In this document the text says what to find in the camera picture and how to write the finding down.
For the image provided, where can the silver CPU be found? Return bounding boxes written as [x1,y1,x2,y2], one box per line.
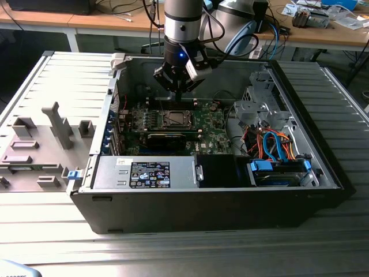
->
[168,113,187,125]

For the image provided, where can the metal socket cover frame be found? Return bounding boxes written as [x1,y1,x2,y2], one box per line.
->
[163,111,193,128]

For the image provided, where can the RAM slot with white latches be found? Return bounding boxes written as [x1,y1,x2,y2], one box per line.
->
[145,98,199,104]

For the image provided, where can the CPU socket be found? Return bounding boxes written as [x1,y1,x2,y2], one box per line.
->
[161,109,194,129]

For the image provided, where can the black case fan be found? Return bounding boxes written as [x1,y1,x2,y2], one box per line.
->
[134,83,153,101]

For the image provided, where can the light grey case latch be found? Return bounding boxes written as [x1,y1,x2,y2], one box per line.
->
[110,53,134,76]

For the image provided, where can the black graphics card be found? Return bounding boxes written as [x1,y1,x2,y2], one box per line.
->
[128,126,204,153]

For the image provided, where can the green motherboard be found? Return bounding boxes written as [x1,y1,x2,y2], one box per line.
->
[115,99,240,159]

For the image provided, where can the wooden desk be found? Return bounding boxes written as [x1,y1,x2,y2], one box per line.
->
[0,0,369,55]

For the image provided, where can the grey metal drive cage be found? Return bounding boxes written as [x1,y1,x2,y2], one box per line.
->
[232,70,291,129]

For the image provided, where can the grey power supply with label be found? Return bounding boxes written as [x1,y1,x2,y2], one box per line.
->
[91,155,200,190]

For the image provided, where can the black upright box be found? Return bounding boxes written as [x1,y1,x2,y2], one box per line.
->
[255,0,269,33]

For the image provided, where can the hard disk in blue carrier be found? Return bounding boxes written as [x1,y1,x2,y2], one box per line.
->
[247,158,314,188]

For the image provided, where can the black and grey PC case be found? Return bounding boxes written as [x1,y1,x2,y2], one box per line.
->
[69,56,357,235]

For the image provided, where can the black device on desk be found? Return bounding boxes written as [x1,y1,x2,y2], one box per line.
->
[5,0,93,16]

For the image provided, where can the heatsink part on desk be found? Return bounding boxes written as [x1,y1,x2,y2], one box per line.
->
[291,8,330,29]

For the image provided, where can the grey parts rack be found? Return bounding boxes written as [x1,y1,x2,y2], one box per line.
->
[0,100,96,193]

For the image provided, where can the blue box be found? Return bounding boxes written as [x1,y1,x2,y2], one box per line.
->
[321,0,359,10]

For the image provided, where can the pale blue teach pendant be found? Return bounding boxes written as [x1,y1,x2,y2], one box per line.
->
[0,259,40,277]

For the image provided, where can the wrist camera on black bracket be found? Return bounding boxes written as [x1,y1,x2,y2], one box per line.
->
[184,43,214,83]

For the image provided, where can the thin red wire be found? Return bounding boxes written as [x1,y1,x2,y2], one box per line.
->
[118,92,130,113]

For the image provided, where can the black camera cable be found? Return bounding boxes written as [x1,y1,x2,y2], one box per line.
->
[201,11,260,57]

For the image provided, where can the blue data cable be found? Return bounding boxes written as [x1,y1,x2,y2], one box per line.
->
[262,130,289,164]

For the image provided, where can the orange and red power wires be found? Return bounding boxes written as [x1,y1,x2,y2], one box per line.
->
[241,126,299,162]

